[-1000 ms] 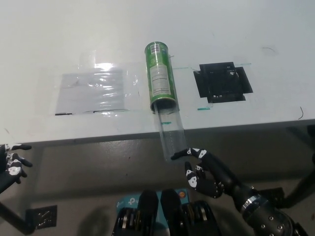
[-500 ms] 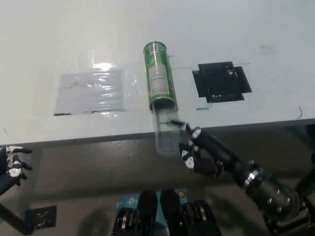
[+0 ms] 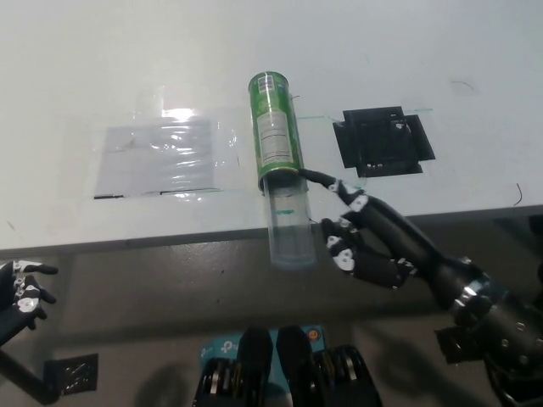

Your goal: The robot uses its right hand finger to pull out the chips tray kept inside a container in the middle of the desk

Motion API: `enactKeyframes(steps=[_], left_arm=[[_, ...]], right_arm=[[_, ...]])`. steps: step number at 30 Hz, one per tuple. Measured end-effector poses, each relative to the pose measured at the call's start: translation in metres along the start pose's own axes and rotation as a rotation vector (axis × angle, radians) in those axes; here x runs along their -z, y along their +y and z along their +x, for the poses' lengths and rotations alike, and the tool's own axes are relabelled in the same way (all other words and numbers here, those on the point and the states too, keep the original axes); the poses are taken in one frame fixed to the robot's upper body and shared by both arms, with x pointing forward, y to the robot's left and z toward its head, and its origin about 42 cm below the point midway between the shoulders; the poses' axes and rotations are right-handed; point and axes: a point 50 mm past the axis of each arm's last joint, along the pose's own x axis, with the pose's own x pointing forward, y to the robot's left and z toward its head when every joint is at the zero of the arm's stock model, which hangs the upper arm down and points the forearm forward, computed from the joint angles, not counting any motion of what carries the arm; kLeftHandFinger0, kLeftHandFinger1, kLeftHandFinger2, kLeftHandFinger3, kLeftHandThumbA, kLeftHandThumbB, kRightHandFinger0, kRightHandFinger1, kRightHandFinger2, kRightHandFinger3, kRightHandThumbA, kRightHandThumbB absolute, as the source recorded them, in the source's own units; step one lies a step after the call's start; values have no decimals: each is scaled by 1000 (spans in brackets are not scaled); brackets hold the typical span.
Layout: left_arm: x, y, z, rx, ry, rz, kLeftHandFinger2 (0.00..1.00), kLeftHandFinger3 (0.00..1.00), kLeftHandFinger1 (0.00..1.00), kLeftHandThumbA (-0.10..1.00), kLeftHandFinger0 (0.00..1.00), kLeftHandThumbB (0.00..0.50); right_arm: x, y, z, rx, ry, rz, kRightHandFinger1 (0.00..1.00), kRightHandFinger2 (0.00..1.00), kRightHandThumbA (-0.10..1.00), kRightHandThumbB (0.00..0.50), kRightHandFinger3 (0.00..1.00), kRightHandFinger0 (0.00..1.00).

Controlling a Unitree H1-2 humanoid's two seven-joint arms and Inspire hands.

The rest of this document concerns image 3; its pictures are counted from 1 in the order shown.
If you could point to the green chips can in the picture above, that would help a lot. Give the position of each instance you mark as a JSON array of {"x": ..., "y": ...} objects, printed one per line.
[{"x": 273, "y": 127}]

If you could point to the clear plastic sheet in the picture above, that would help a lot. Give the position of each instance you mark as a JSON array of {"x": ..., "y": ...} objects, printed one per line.
[{"x": 152, "y": 161}]

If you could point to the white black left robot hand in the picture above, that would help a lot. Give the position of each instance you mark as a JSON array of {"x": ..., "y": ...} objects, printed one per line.
[{"x": 25, "y": 303}]

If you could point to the clear plastic film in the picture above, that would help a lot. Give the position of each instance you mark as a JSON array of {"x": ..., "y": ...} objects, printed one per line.
[{"x": 225, "y": 144}]

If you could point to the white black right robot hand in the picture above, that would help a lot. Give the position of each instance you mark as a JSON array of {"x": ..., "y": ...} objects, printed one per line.
[{"x": 394, "y": 237}]

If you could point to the black floor plate left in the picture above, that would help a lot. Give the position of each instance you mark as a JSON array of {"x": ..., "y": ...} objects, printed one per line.
[{"x": 72, "y": 375}]

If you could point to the black tape square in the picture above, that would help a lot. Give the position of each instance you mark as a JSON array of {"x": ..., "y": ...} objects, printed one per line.
[{"x": 382, "y": 142}]

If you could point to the black robot torso blocks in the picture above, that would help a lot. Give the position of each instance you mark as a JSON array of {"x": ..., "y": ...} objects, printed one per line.
[{"x": 292, "y": 373}]

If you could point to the black floor plate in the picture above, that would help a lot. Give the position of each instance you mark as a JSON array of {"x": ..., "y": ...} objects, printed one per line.
[
  {"x": 445, "y": 345},
  {"x": 72, "y": 375}
]

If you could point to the black floor plate right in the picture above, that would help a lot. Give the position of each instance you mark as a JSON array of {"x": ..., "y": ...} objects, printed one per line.
[{"x": 445, "y": 345}]

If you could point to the clear plastic chips tray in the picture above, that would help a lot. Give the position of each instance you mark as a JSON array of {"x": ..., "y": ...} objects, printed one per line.
[{"x": 290, "y": 237}]

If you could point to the teal box with white logo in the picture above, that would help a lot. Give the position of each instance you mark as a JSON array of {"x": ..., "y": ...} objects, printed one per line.
[{"x": 220, "y": 348}]

